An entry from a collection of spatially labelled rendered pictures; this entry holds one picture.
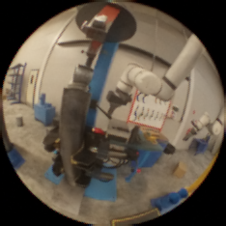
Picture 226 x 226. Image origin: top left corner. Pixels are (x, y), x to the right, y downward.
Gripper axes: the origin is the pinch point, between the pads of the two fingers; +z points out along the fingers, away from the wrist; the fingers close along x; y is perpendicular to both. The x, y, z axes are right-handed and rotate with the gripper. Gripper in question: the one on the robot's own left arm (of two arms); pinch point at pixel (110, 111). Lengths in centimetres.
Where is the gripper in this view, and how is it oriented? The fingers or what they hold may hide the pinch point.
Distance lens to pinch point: 51.8
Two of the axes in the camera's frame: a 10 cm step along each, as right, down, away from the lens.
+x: -8.6, -1.4, -4.9
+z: -4.3, 7.2, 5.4
